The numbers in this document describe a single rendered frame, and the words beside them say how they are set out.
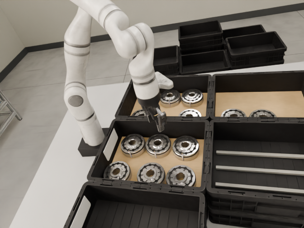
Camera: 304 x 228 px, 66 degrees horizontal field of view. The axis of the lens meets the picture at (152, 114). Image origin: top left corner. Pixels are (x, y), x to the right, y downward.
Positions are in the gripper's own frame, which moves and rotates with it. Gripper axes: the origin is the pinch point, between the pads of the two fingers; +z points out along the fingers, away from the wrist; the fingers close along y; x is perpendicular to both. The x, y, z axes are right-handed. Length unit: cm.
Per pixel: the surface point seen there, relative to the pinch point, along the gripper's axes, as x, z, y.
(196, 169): 4.7, 17.3, 14.1
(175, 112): 17.9, 17.4, -15.6
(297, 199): 15.0, 7.2, 43.4
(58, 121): -38, 100, -173
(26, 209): -59, 30, -25
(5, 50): -58, 73, -375
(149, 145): -3.1, 14.1, -4.5
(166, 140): 3.6, 14.4, -2.2
